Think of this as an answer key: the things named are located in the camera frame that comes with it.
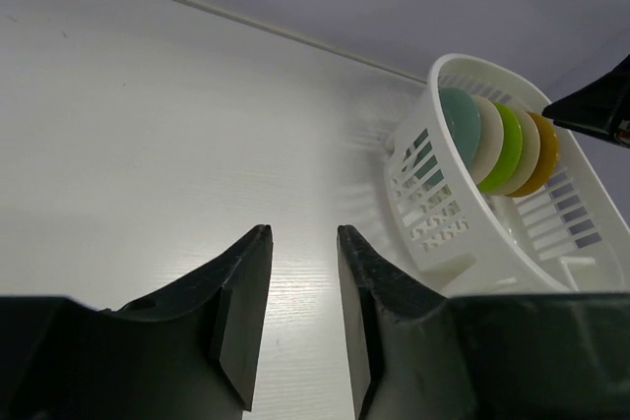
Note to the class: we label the mustard yellow plate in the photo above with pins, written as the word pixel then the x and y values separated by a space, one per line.
pixel 547 159

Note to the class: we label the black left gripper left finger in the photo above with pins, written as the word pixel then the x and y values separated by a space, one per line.
pixel 198 338

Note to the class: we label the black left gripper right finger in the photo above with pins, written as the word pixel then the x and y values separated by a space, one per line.
pixel 403 354

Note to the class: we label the lime green plate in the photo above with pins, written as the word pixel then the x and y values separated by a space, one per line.
pixel 511 151

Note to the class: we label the white plastic dish rack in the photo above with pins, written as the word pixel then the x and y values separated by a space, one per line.
pixel 567 235

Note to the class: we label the teal patterned plate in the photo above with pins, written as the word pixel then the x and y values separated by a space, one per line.
pixel 463 121

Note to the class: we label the beige speckled plate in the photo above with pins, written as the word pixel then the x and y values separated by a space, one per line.
pixel 529 155

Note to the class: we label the cream plate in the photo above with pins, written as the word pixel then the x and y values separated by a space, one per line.
pixel 491 139

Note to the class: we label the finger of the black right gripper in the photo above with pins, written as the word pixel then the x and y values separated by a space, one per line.
pixel 599 110

